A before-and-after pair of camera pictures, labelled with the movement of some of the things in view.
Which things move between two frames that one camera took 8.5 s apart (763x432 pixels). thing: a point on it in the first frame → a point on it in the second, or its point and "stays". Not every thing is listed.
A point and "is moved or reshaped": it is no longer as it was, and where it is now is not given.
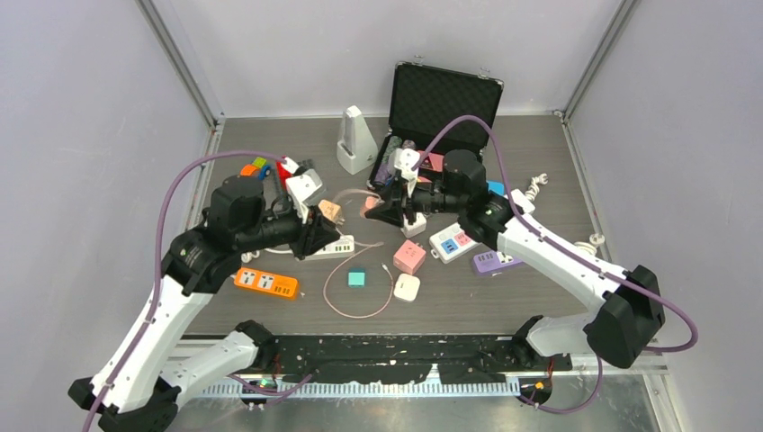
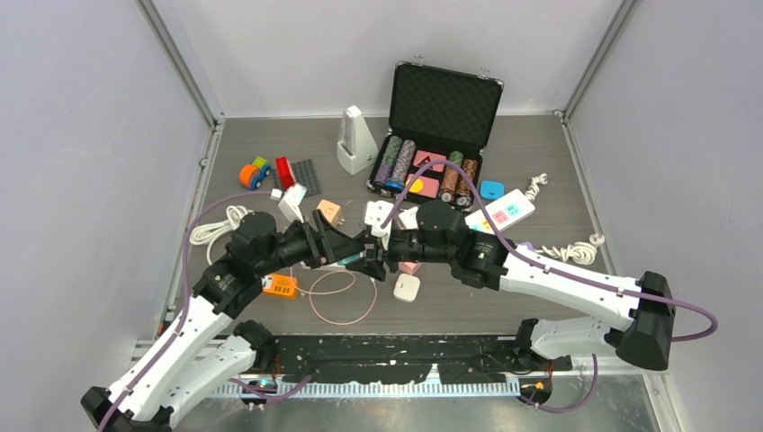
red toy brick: (283, 175) stays
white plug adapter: (407, 287) stays
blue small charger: (498, 187) stays
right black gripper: (396, 202) → (371, 254)
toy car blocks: (257, 167) stays
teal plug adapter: (356, 277) is moved or reshaped
